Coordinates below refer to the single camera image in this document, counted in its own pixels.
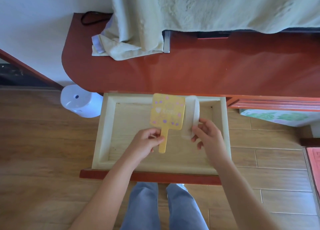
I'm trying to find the white plastic bin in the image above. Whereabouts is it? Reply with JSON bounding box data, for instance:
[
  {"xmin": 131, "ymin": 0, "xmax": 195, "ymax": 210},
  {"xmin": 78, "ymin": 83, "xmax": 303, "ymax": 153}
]
[{"xmin": 60, "ymin": 85, "xmax": 104, "ymax": 118}]

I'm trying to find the small cream towel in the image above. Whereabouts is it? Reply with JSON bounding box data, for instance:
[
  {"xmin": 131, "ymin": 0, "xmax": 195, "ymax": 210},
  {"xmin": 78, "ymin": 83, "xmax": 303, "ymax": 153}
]
[{"xmin": 91, "ymin": 24, "xmax": 164, "ymax": 61}]

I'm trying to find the open wooden drawer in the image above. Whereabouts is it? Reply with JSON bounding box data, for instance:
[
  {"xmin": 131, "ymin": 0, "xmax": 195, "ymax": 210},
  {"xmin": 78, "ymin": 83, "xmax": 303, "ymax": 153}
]
[{"xmin": 79, "ymin": 92, "xmax": 232, "ymax": 186}]

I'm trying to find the red-brown wooden desk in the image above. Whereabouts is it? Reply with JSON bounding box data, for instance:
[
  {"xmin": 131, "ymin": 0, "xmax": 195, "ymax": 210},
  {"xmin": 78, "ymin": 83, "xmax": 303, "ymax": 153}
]
[{"xmin": 61, "ymin": 13, "xmax": 320, "ymax": 112}]

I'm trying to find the person's right hand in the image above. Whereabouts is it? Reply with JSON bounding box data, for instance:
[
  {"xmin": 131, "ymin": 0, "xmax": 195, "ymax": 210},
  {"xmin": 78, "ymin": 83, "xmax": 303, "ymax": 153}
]
[{"xmin": 191, "ymin": 118, "xmax": 228, "ymax": 163}]

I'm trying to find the yellow dotted hand mirror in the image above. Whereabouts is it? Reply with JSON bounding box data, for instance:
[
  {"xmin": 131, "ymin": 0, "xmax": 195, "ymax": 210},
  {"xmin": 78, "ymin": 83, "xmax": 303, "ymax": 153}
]
[{"xmin": 149, "ymin": 93, "xmax": 186, "ymax": 154}]

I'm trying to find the closed red-brown drawer front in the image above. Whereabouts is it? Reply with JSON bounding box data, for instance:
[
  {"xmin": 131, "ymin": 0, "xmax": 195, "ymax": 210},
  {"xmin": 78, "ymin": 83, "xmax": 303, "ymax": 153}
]
[{"xmin": 226, "ymin": 97, "xmax": 320, "ymax": 112}]

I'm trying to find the person's left jeans leg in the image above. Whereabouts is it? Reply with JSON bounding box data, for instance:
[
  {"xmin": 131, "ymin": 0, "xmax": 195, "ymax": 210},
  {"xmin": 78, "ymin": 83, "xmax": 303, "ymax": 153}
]
[{"xmin": 119, "ymin": 182, "xmax": 161, "ymax": 230}]

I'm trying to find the person's left forearm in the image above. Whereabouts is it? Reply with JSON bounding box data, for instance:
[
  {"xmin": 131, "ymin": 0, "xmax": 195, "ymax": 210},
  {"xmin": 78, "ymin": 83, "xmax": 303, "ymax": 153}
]
[{"xmin": 71, "ymin": 153, "xmax": 143, "ymax": 230}]

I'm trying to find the person's left hand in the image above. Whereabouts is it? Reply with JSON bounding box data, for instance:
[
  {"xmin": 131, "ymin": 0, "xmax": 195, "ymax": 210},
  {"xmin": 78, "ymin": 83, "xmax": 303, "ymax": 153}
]
[{"xmin": 127, "ymin": 128, "xmax": 166, "ymax": 167}]

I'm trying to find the silver metal stand leg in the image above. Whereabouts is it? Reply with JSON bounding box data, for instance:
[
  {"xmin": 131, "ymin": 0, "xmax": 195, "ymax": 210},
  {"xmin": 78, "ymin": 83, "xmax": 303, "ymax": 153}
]
[{"xmin": 163, "ymin": 30, "xmax": 171, "ymax": 54}]

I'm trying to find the person's right forearm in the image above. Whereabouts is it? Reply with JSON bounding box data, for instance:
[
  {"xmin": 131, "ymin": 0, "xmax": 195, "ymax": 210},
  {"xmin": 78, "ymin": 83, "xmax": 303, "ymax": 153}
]
[{"xmin": 209, "ymin": 150, "xmax": 280, "ymax": 230}]

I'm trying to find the person's jeans leg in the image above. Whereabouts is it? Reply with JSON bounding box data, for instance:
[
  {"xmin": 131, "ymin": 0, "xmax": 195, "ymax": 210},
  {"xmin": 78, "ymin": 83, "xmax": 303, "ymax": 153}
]
[
  {"xmin": 166, "ymin": 183, "xmax": 209, "ymax": 230},
  {"xmin": 119, "ymin": 182, "xmax": 161, "ymax": 230}
]

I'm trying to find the black cable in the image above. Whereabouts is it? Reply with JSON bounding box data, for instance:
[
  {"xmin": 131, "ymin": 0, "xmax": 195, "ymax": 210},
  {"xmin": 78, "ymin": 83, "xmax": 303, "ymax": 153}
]
[{"xmin": 81, "ymin": 11, "xmax": 113, "ymax": 26}]

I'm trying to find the black covered screen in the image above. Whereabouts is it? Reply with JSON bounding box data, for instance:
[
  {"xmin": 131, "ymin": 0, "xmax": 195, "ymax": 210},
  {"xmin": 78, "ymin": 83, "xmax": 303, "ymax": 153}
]
[{"xmin": 162, "ymin": 27, "xmax": 320, "ymax": 39}]

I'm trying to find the large pale green cloth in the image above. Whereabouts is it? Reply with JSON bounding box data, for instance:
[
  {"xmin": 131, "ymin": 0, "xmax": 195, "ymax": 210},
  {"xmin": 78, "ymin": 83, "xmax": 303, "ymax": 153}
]
[{"xmin": 107, "ymin": 0, "xmax": 320, "ymax": 53}]

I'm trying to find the red floor mat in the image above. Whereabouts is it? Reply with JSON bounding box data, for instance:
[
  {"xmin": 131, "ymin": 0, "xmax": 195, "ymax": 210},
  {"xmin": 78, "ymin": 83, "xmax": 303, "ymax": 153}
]
[{"xmin": 306, "ymin": 147, "xmax": 320, "ymax": 196}]

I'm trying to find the red-brown door frame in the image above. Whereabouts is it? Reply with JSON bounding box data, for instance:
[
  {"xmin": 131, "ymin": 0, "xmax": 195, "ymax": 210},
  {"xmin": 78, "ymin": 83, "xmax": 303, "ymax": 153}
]
[{"xmin": 0, "ymin": 48, "xmax": 64, "ymax": 90}]

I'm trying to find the person's right jeans leg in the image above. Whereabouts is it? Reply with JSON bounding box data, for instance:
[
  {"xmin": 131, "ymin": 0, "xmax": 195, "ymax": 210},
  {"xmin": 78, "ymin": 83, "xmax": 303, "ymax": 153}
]
[{"xmin": 166, "ymin": 183, "xmax": 209, "ymax": 230}]

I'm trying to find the white box with leaf print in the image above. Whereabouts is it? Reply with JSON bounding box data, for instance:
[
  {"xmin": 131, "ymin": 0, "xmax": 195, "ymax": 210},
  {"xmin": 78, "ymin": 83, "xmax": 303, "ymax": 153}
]
[{"xmin": 239, "ymin": 109, "xmax": 318, "ymax": 128}]

